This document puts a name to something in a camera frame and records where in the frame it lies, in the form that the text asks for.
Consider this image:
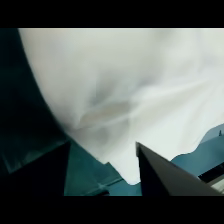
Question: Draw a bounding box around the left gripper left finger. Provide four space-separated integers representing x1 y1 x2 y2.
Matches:
0 141 72 197

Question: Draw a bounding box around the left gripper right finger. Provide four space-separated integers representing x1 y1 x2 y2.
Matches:
135 141 223 197

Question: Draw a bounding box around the cream shirt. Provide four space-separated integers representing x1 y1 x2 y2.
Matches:
17 28 224 186

